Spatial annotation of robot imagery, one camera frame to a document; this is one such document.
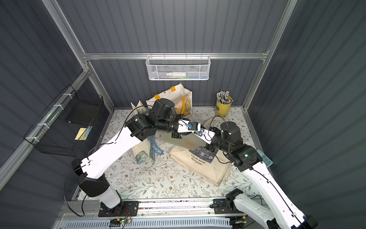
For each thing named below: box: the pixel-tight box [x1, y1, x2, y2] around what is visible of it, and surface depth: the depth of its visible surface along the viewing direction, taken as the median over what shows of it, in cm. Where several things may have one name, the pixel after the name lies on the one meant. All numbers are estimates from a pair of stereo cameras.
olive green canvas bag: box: [159, 132, 209, 151], surface depth 87 cm
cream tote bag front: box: [169, 145, 233, 187], surface depth 88 cm
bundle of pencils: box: [216, 90, 234, 105], surface depth 104 cm
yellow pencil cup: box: [215, 96, 234, 117], surface depth 109 cm
